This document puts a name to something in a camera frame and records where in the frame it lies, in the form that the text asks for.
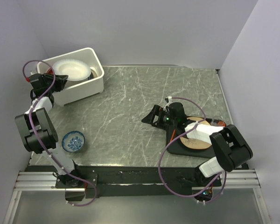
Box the white plastic bin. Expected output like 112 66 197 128
44 47 105 106

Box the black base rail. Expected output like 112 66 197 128
53 165 224 199

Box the aluminium frame rail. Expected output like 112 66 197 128
3 166 260 224

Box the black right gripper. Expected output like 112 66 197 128
141 105 177 130

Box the orange spoon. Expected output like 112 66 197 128
217 121 226 127

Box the beige floral plate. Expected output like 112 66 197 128
90 67 100 78

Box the beige plate on tray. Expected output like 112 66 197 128
180 117 211 150

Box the blue white patterned bowl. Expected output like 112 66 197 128
61 131 85 153

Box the black tray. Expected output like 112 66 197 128
166 118 215 159

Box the orange fork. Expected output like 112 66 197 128
170 129 176 142

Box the clear glass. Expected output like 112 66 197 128
210 116 221 126

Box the red plate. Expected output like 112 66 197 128
45 68 53 75

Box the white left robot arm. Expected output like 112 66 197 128
15 73 84 188

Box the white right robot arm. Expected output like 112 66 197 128
141 102 253 186

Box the white deep plate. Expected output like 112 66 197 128
52 59 91 81

